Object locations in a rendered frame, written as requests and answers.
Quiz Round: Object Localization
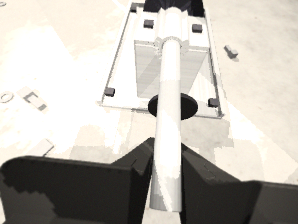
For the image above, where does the grey metal shaft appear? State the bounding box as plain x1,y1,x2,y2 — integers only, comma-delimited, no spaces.
149,39,182,212

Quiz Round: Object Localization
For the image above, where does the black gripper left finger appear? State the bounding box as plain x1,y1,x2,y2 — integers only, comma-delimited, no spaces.
0,137,155,224

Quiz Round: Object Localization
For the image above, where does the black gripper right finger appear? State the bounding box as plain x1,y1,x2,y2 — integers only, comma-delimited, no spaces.
179,143,298,224

